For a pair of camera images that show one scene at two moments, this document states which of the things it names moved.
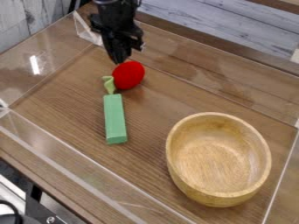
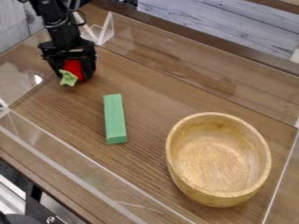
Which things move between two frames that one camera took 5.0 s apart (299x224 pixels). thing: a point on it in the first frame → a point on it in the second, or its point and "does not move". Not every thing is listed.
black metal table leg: (36, 211) does not move
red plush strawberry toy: (127, 75) → (74, 67)
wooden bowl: (218, 158) does not move
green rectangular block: (115, 119) does not move
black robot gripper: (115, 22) → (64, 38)
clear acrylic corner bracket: (86, 32) does not move
